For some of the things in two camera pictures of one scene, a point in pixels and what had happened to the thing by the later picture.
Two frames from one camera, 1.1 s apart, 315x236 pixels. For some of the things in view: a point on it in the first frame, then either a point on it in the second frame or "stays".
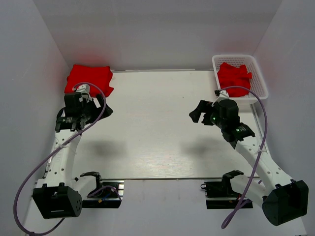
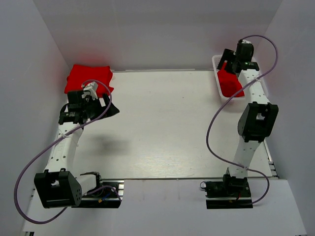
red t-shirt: [229, 75] stays
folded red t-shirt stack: [98, 78] stays
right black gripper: [202, 107] to [227, 55]
